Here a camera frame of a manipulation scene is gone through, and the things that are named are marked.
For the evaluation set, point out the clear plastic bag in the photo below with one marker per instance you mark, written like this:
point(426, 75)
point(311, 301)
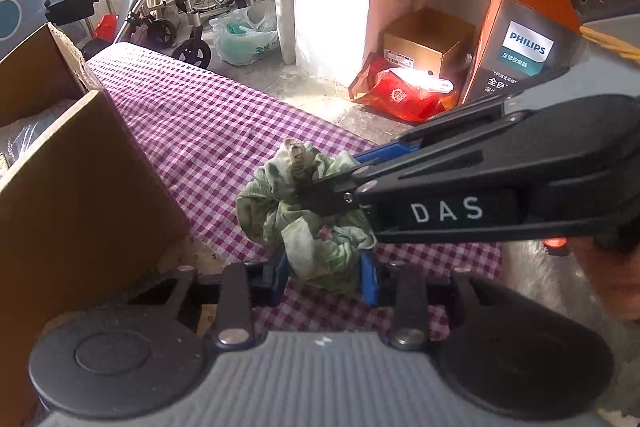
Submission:
point(35, 137)

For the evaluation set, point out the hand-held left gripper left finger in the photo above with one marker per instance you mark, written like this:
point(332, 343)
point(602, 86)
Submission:
point(281, 279)

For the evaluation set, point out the small brown cardboard box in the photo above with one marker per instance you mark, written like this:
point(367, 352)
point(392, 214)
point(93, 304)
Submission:
point(425, 42)

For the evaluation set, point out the person's right hand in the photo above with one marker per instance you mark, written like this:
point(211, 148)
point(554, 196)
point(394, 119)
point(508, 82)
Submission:
point(610, 282)

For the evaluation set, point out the white and green plastic bag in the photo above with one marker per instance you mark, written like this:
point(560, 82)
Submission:
point(245, 39)

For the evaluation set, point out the pink checked cloth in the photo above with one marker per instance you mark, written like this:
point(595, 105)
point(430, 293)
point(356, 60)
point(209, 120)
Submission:
point(200, 117)

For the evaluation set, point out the green patterned cloth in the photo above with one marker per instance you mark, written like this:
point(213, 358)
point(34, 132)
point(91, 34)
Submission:
point(275, 212)

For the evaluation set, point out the red gift bag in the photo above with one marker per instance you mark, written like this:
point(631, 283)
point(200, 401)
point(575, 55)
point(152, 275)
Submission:
point(400, 94)

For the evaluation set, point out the small red plastic bag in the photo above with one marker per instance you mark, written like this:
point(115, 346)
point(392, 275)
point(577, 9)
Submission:
point(106, 28)

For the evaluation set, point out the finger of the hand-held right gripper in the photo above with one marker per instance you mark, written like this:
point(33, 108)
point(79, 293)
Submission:
point(425, 187)
point(390, 152)

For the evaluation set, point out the large cardboard box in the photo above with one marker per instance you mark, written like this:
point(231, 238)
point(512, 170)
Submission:
point(75, 187)

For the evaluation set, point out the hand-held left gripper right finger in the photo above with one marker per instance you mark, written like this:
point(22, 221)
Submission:
point(367, 282)

